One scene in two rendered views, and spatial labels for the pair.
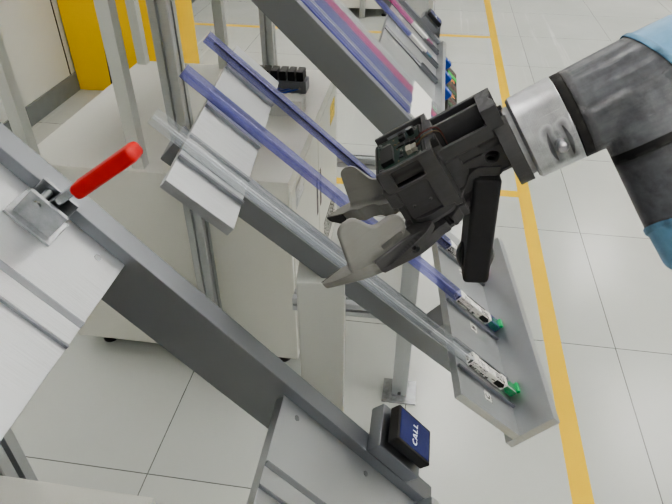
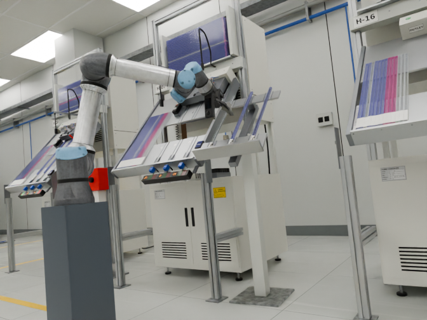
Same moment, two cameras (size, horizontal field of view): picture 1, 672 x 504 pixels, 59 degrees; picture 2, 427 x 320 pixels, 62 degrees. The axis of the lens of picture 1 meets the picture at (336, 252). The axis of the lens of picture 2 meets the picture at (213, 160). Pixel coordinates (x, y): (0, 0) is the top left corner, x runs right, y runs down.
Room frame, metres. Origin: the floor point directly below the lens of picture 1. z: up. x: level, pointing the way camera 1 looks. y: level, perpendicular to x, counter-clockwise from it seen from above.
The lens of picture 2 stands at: (1.25, -1.67, 0.57)
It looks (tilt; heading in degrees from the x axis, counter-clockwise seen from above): 4 degrees up; 117
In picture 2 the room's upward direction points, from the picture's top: 5 degrees counter-clockwise
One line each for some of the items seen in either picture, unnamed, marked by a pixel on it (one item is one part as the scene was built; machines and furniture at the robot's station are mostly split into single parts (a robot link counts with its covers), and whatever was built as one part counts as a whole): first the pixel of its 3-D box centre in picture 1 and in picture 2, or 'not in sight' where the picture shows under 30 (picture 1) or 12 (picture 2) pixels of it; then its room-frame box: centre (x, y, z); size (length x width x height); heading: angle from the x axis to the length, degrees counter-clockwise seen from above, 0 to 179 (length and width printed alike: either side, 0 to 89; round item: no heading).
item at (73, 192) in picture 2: not in sight; (74, 191); (0.12, -0.69, 0.60); 0.15 x 0.15 x 0.10
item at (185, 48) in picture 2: not in sight; (200, 50); (0.14, 0.46, 1.52); 0.51 x 0.13 x 0.27; 171
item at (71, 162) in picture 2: not in sight; (72, 162); (0.11, -0.68, 0.72); 0.13 x 0.12 x 0.14; 128
